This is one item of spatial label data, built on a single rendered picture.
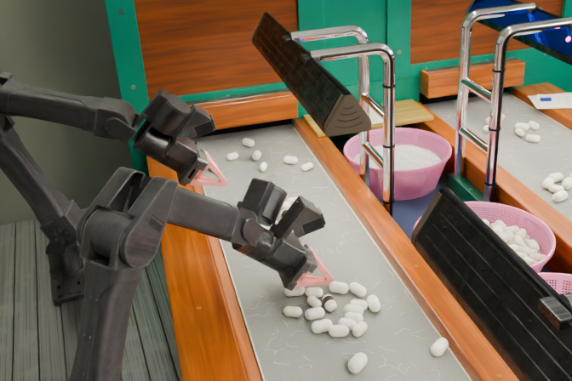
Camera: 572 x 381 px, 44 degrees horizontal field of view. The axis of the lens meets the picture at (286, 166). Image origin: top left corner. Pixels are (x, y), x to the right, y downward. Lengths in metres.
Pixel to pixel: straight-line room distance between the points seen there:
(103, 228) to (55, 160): 1.85
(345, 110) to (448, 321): 0.38
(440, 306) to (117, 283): 0.56
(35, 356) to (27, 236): 0.46
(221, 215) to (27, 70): 1.68
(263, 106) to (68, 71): 0.99
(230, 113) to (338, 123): 0.76
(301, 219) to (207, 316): 0.23
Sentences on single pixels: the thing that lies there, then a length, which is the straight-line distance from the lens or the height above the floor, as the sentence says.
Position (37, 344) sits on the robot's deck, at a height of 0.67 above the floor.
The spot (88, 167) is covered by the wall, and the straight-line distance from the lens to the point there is 2.79.
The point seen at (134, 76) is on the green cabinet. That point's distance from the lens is 1.88.
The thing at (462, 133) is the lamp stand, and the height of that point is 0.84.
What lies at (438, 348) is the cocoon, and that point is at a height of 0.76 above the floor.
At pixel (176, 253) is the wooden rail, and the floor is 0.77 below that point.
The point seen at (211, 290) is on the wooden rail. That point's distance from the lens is 1.28.
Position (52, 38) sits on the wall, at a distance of 2.63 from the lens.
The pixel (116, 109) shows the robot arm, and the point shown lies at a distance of 1.36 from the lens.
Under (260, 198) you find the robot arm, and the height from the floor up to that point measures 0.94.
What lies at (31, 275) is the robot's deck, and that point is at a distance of 1.62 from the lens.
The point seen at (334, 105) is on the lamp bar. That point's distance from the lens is 1.16.
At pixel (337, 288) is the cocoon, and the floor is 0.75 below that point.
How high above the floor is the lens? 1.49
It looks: 25 degrees down
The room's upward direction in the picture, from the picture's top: 4 degrees counter-clockwise
